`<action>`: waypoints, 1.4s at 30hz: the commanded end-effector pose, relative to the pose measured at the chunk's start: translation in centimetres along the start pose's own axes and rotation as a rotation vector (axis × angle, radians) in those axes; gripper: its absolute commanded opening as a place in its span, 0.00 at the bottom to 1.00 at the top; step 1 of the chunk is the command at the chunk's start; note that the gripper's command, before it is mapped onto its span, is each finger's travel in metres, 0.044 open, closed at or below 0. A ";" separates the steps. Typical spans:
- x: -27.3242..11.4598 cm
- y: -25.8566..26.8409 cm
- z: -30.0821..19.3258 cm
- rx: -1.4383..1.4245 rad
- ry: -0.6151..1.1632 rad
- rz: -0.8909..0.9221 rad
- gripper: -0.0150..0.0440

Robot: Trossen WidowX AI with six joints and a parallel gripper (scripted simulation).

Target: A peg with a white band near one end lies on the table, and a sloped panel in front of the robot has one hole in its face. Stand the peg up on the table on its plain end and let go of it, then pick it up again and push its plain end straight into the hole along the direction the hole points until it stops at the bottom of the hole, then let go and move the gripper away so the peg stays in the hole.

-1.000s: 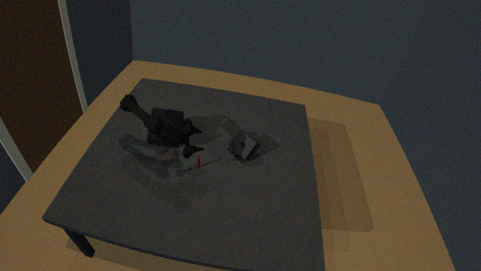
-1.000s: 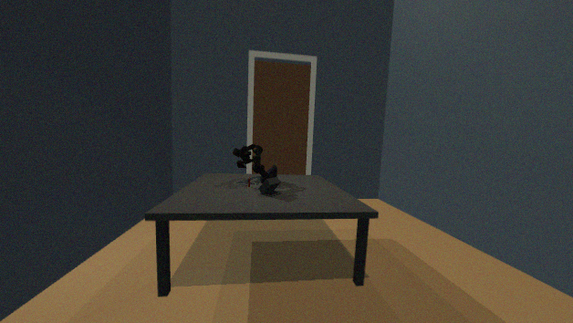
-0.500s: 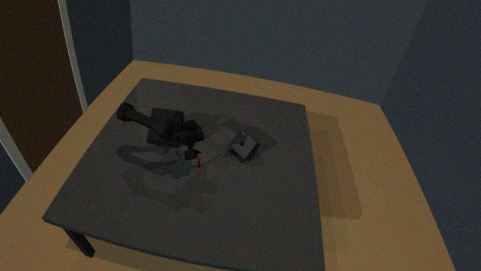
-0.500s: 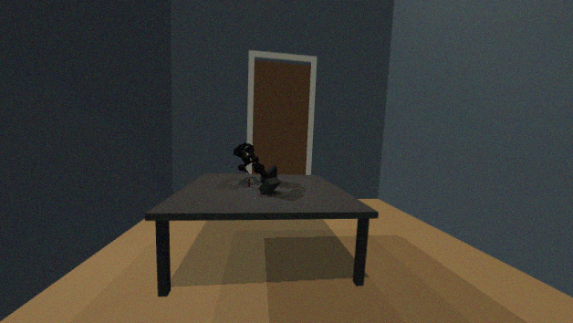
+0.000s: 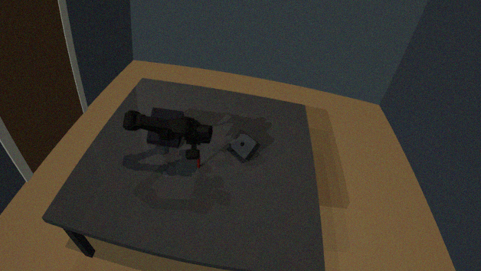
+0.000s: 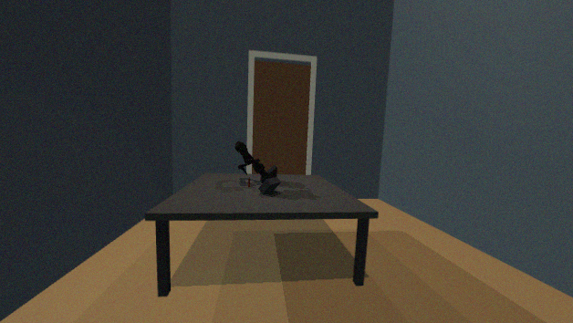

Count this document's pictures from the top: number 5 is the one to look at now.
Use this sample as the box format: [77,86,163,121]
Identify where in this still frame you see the grey sloped panel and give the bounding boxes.
[229,129,261,162]

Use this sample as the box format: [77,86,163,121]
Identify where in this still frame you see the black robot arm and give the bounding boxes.
[123,110,212,145]

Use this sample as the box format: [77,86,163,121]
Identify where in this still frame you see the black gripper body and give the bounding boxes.
[184,137,200,160]

